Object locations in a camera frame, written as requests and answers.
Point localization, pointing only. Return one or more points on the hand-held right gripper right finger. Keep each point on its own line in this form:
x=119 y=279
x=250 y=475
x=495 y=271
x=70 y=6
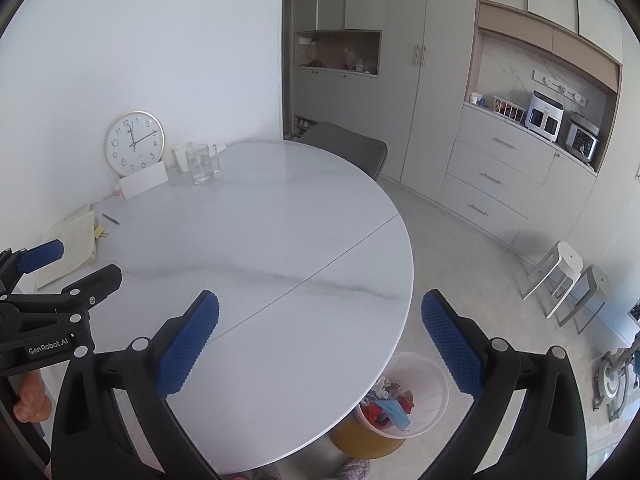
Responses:
x=450 y=345

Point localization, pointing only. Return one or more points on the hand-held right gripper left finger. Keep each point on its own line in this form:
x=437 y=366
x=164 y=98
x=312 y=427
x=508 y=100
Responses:
x=192 y=345

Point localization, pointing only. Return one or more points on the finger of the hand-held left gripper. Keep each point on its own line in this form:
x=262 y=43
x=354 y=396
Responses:
x=95 y=285
x=42 y=255

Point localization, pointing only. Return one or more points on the white waste bin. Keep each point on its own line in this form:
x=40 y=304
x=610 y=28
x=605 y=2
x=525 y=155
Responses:
x=430 y=375

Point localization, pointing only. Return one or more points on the blue face mask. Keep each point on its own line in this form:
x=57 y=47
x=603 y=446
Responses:
x=395 y=411

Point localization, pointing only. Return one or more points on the red wrapper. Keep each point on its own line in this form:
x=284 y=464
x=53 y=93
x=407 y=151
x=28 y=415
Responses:
x=372 y=414

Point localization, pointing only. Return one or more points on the person's left hand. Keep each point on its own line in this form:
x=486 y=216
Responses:
x=32 y=402

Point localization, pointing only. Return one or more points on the open paper notebook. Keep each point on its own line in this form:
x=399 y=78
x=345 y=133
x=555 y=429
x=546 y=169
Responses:
x=67 y=245

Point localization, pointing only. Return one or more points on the yellow binder clips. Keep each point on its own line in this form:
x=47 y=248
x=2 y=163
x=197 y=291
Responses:
x=99 y=232

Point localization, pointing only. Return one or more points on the black pen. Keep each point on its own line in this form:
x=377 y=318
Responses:
x=111 y=219

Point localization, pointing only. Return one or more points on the small pink object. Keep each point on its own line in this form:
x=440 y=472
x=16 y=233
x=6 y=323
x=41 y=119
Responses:
x=117 y=191

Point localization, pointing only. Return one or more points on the white card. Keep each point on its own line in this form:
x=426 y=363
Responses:
x=142 y=180

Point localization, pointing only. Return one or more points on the round yellow wooden stool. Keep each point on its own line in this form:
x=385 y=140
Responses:
x=365 y=444

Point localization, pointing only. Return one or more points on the grey cabinet drawer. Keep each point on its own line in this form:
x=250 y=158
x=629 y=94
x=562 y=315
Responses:
x=492 y=176
x=482 y=208
x=505 y=143

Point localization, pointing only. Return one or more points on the white plastic stool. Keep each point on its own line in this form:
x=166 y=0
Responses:
x=562 y=257

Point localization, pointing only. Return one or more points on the grey knitted slipper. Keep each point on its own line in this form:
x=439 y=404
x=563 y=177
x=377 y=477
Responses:
x=352 y=470
x=270 y=473

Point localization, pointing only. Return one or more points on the small white cup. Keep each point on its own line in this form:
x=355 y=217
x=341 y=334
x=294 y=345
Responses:
x=180 y=157

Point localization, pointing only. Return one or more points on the grey plastic stool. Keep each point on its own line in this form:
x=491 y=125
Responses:
x=595 y=280

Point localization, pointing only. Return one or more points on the clear drinking glass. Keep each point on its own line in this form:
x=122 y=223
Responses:
x=218 y=157
x=200 y=165

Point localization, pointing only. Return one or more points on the grey exercise machine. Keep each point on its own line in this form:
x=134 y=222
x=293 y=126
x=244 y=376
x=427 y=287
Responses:
x=615 y=380

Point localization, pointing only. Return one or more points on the bookshelf with books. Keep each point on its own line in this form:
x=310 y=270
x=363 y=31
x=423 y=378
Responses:
x=635 y=310

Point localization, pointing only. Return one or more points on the grey upholstered chair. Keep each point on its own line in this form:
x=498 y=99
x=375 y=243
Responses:
x=350 y=147

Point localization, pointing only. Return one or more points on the silver countertop appliance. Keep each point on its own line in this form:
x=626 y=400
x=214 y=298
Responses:
x=582 y=140

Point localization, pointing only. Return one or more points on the small white jar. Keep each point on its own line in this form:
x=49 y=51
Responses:
x=474 y=98

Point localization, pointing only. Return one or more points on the white countertop appliance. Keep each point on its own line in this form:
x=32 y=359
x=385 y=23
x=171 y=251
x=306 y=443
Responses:
x=544 y=115

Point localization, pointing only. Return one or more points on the grey built-in cabinet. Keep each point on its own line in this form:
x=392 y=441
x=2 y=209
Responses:
x=390 y=85

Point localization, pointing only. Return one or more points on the clear crumpled plastic bag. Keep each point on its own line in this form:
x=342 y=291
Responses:
x=357 y=60

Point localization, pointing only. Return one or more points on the round white wall clock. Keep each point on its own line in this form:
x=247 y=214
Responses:
x=134 y=142

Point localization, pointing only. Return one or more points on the white wall hook rail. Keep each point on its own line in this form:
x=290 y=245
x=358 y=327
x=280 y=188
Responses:
x=560 y=87

